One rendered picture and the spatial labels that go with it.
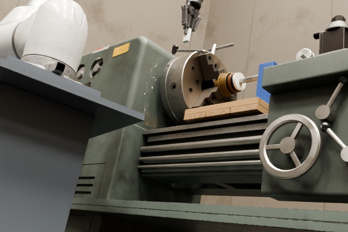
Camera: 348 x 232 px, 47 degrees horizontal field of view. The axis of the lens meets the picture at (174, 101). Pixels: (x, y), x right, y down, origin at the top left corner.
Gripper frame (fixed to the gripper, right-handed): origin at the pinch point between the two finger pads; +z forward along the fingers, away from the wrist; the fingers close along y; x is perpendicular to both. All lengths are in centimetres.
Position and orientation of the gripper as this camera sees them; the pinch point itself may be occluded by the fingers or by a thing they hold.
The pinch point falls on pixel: (187, 35)
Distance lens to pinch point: 187.4
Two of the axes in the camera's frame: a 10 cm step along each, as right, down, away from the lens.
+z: -1.9, 9.1, -3.7
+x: -7.0, 1.4, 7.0
